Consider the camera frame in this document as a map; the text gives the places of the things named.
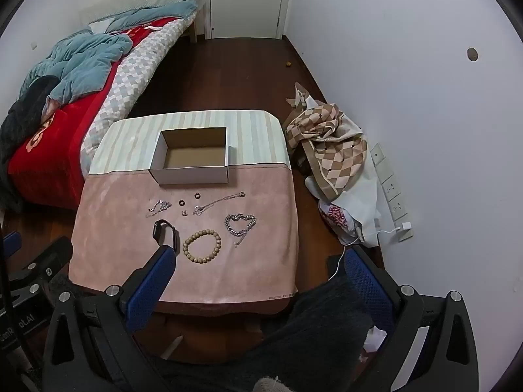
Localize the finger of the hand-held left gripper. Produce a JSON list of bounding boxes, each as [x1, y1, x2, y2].
[[0, 236, 74, 307], [0, 231, 22, 260]]

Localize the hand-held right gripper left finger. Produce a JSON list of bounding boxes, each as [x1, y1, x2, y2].
[[41, 245, 178, 392]]

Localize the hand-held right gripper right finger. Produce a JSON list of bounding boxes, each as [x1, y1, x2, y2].
[[343, 247, 479, 392]]

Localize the wooden bead bracelet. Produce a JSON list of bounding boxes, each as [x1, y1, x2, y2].
[[182, 229, 222, 265]]

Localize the black smartwatch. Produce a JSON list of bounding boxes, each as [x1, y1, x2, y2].
[[153, 220, 180, 256]]

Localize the silver chain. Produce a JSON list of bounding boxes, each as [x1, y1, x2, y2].
[[146, 199, 172, 219]]

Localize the thin silver necklace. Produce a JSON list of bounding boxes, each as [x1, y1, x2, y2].
[[193, 190, 246, 216]]

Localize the thick silver chain bracelet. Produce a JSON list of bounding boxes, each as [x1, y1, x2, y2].
[[224, 213, 257, 248]]

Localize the cardboard box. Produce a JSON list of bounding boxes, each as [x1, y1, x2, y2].
[[149, 127, 229, 185]]

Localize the crumpled white paper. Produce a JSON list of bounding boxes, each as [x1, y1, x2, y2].
[[362, 327, 387, 354]]

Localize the white bag with red print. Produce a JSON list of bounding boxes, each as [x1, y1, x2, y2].
[[319, 202, 364, 246]]

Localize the bed with red blanket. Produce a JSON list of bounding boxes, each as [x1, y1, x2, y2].
[[8, 16, 189, 209]]

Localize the black garment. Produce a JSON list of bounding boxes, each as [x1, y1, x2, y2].
[[0, 75, 60, 213]]

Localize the table with striped pink cloth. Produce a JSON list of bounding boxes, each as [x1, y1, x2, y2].
[[67, 109, 301, 305]]

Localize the beige checkered cloth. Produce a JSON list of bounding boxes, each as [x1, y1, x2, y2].
[[284, 82, 368, 203]]

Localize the blue quilt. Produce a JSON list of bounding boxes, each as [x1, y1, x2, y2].
[[18, 0, 201, 105]]

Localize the grey white checkered quilt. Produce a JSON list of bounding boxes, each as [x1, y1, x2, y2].
[[79, 18, 199, 172]]

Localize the white door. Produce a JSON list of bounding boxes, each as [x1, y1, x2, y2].
[[204, 0, 295, 41]]

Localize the white cable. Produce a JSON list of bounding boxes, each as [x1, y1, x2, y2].
[[329, 228, 403, 282]]

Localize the wall socket strip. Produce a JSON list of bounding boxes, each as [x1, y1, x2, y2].
[[370, 143, 409, 223]]

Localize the wooden bed frame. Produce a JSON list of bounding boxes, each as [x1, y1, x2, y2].
[[189, 8, 206, 43]]

